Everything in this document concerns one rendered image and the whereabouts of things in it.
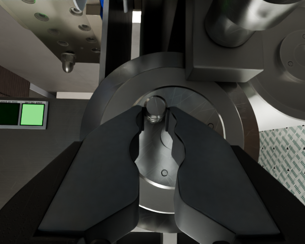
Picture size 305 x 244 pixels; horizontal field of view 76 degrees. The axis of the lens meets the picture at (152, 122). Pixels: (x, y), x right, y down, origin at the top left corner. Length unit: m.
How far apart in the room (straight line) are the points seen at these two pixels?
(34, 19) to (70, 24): 0.06
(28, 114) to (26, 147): 0.08
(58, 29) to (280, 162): 0.46
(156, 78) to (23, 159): 0.46
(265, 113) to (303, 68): 0.05
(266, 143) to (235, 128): 0.21
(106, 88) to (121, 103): 0.02
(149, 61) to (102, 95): 0.05
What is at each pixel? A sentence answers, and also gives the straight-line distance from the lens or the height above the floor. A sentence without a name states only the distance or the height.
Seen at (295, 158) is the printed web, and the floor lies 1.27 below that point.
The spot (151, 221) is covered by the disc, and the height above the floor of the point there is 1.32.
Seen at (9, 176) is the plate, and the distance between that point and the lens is 0.59.
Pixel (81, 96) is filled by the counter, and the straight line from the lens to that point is 4.93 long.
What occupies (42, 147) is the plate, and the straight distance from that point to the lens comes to 0.55.
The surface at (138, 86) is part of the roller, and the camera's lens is 0.16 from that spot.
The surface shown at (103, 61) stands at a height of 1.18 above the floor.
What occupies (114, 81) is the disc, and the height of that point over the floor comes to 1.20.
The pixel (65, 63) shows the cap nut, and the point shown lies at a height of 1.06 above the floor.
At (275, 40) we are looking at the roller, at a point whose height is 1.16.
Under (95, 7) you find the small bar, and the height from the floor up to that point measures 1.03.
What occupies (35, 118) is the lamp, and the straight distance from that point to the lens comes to 0.56.
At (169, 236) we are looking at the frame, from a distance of 0.54.
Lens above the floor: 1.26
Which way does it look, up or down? 8 degrees down
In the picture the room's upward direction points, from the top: 179 degrees counter-clockwise
